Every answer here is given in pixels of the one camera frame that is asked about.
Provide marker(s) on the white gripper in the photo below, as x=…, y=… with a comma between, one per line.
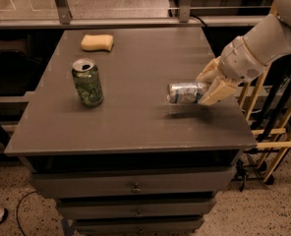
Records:
x=240, y=60

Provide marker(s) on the silver blue redbull can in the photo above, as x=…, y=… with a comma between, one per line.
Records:
x=186, y=93

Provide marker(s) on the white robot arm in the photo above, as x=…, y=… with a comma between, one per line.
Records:
x=274, y=31

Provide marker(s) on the green soda can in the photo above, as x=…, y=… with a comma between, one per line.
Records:
x=87, y=82

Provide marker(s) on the yellow wooden rack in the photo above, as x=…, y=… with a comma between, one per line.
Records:
x=270, y=151

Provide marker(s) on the grey metal railing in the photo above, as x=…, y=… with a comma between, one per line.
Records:
x=71, y=14

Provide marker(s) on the top grey drawer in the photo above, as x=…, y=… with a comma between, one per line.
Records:
x=111, y=184

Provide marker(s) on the grey drawer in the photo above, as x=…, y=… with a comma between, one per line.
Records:
x=111, y=184
x=137, y=209
x=139, y=225

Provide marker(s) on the yellow sponge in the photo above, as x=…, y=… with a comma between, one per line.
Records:
x=97, y=42

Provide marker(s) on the middle grey drawer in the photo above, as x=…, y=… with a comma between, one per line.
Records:
x=137, y=209

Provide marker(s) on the grey drawer cabinet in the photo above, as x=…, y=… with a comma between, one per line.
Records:
x=135, y=128

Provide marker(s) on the bottom grey drawer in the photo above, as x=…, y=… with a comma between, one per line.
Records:
x=139, y=225

